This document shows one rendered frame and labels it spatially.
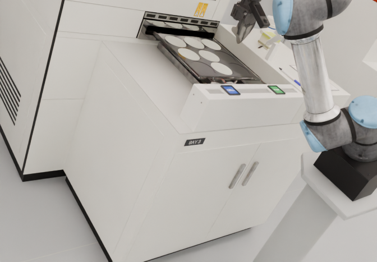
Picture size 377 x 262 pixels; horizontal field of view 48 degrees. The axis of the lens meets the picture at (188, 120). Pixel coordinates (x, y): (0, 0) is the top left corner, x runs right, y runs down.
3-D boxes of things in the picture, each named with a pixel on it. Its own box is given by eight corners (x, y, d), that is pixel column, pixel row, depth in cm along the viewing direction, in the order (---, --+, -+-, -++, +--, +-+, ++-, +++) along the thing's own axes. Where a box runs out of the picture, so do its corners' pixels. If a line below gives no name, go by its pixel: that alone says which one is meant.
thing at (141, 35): (136, 37, 189) (142, 17, 184) (208, 44, 218) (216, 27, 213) (138, 39, 188) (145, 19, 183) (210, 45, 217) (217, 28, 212)
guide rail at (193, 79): (156, 47, 196) (159, 41, 194) (160, 47, 197) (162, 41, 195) (219, 113, 166) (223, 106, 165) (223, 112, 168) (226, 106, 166)
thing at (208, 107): (178, 116, 152) (193, 83, 145) (275, 110, 188) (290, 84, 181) (192, 132, 147) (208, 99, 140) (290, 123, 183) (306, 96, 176)
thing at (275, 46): (258, 54, 196) (272, 28, 189) (263, 54, 198) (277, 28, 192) (267, 61, 192) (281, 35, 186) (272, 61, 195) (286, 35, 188)
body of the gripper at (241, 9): (241, 15, 181) (251, -11, 175) (255, 26, 177) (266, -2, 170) (229, 17, 177) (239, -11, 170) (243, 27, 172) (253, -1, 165)
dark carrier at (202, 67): (156, 33, 188) (156, 32, 188) (212, 39, 210) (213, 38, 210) (199, 77, 168) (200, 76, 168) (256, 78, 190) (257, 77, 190)
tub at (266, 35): (256, 42, 209) (262, 30, 205) (265, 43, 214) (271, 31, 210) (266, 50, 204) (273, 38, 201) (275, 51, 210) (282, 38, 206)
